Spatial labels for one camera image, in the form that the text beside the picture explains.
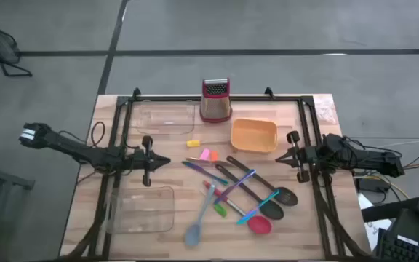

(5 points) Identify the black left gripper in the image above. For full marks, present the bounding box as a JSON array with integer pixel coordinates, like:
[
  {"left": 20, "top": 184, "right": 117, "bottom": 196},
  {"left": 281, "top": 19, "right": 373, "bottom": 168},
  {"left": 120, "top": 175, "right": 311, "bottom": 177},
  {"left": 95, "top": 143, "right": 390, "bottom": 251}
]
[{"left": 121, "top": 135, "right": 172, "bottom": 187}]

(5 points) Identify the bundle of coloured utensils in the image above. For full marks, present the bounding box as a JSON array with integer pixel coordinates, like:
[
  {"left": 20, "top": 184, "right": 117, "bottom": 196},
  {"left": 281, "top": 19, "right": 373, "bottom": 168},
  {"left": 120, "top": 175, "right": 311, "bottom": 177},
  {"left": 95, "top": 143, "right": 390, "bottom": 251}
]
[{"left": 213, "top": 168, "right": 257, "bottom": 205}]

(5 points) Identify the yellow plastic bin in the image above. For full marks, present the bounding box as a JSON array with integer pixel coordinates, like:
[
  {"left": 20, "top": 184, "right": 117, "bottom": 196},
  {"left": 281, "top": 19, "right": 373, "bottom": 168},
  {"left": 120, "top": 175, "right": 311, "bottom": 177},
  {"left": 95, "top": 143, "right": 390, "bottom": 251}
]
[{"left": 230, "top": 117, "right": 279, "bottom": 154}]

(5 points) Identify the black power adapter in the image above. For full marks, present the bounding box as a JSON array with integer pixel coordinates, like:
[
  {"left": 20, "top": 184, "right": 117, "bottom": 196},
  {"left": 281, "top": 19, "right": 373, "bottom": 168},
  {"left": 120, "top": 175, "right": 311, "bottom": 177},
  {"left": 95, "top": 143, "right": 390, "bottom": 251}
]
[{"left": 357, "top": 177, "right": 391, "bottom": 194}]

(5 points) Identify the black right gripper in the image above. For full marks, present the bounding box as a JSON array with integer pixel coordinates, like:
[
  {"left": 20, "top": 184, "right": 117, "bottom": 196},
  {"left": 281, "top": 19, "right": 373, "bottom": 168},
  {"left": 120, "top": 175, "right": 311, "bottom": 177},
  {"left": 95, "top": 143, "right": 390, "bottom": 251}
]
[{"left": 275, "top": 130, "right": 325, "bottom": 184}]

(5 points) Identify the clear plastic bag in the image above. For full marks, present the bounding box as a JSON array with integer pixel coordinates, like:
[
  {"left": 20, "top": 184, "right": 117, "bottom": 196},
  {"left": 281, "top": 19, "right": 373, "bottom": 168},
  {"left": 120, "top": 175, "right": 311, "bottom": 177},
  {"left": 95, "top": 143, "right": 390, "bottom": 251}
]
[{"left": 313, "top": 97, "right": 338, "bottom": 125}]

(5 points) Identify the green small clip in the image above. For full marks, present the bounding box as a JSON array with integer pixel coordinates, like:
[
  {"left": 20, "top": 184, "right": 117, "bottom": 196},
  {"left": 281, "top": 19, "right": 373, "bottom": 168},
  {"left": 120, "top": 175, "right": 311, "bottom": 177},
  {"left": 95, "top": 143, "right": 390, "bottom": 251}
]
[{"left": 209, "top": 198, "right": 228, "bottom": 219}]

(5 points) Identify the white paper sheet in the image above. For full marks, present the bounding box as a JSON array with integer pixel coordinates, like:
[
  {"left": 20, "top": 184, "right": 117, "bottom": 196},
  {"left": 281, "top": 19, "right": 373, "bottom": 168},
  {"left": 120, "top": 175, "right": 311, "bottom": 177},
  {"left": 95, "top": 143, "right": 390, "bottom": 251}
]
[{"left": 357, "top": 202, "right": 392, "bottom": 242}]

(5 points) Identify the black slotted serving spoon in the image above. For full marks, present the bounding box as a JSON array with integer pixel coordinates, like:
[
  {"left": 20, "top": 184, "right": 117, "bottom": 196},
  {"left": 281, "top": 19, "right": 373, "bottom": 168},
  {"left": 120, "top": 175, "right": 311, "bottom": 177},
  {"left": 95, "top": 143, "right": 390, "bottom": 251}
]
[{"left": 226, "top": 155, "right": 299, "bottom": 207}]

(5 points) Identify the black keyboard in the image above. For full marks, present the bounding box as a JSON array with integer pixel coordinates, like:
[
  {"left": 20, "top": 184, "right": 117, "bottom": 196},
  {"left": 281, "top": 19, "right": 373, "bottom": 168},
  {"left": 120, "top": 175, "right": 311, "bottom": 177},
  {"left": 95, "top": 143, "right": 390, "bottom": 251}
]
[{"left": 375, "top": 228, "right": 419, "bottom": 262}]

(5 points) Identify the grey-blue silicone spoon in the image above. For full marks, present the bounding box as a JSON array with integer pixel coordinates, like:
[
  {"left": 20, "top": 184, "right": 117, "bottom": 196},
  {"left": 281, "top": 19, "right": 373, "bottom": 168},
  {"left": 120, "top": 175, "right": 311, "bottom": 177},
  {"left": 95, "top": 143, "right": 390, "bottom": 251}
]
[{"left": 184, "top": 183, "right": 217, "bottom": 248}]

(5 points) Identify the red steel box grater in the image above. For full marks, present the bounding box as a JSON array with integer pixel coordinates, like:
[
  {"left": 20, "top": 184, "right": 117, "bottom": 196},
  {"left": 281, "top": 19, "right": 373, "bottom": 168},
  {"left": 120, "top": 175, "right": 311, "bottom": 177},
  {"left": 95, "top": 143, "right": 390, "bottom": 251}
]
[{"left": 199, "top": 76, "right": 232, "bottom": 124}]

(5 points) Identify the black aluminium table frame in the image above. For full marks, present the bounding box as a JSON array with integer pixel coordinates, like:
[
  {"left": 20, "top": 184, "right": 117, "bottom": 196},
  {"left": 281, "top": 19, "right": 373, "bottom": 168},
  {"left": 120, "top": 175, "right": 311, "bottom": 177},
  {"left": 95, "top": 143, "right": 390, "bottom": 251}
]
[{"left": 60, "top": 86, "right": 376, "bottom": 261}]

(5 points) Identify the iridescent rainbow cutlery piece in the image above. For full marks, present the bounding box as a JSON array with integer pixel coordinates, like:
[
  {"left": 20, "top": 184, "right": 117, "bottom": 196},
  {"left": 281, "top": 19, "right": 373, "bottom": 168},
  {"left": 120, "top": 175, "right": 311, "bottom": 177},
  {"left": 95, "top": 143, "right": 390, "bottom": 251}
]
[
  {"left": 185, "top": 156, "right": 234, "bottom": 167},
  {"left": 235, "top": 188, "right": 281, "bottom": 226},
  {"left": 181, "top": 160, "right": 229, "bottom": 186}
]

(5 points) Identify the red spoon with steel handle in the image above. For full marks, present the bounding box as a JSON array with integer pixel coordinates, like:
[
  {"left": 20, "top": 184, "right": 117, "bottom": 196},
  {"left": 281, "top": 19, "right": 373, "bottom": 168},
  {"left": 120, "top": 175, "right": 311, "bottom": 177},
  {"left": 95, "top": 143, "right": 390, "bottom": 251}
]
[{"left": 201, "top": 180, "right": 273, "bottom": 235}]

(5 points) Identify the black solid serving spoon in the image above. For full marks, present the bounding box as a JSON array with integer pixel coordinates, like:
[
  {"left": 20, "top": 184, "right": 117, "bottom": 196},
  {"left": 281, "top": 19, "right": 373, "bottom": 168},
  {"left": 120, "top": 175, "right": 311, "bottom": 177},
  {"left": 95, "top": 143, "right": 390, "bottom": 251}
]
[{"left": 215, "top": 163, "right": 285, "bottom": 221}]

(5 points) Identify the clear plastic container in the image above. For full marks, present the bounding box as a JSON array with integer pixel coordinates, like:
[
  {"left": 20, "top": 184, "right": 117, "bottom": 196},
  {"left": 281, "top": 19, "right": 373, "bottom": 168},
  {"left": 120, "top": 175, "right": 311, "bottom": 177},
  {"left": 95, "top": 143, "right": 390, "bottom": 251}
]
[
  {"left": 132, "top": 100, "right": 196, "bottom": 136},
  {"left": 105, "top": 185, "right": 176, "bottom": 234}
]

